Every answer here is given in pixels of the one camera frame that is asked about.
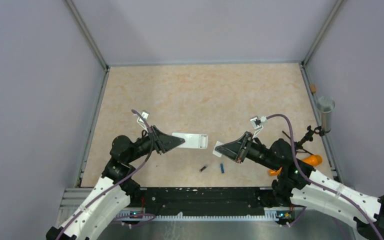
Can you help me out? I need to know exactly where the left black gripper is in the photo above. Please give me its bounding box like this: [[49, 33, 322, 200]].
[[126, 125, 185, 163]]

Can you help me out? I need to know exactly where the silver metal cylinder cup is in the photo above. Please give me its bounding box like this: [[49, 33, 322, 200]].
[[316, 96, 336, 133]]

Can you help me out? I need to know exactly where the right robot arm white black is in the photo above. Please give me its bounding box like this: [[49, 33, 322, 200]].
[[214, 132, 384, 240]]

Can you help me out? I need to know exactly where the white remote battery cover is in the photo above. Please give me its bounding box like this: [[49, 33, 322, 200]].
[[212, 140, 225, 158]]

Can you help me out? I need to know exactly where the white remote control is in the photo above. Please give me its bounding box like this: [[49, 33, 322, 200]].
[[171, 132, 209, 150]]

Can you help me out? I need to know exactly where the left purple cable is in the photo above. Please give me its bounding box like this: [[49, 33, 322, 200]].
[[54, 109, 156, 240]]

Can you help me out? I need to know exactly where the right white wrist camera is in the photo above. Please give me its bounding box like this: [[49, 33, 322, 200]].
[[250, 116, 268, 139]]

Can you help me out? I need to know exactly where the small cork piece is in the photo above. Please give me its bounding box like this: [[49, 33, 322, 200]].
[[309, 84, 317, 94]]

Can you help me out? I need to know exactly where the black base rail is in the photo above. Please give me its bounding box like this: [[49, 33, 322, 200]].
[[129, 187, 292, 217]]

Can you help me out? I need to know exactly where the black battery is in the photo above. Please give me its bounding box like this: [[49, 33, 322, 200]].
[[199, 165, 208, 173]]

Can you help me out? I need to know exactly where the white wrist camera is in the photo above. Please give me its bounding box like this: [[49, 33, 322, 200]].
[[136, 111, 149, 131], [250, 116, 268, 139]]

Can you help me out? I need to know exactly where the orange carrot toy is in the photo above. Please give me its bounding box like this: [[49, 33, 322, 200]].
[[268, 155, 323, 176]]

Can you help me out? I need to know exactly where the black clamp mount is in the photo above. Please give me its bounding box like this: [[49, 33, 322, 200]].
[[294, 125, 328, 155]]

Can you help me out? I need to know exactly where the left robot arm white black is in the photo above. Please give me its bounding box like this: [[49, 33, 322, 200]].
[[45, 125, 185, 240]]

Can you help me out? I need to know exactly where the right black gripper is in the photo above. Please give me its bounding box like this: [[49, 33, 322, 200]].
[[215, 131, 280, 172]]

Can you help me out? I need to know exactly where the blue battery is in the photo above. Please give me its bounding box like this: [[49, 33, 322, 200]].
[[220, 163, 225, 174]]

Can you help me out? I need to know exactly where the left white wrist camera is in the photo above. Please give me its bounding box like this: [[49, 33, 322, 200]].
[[136, 111, 149, 131]]

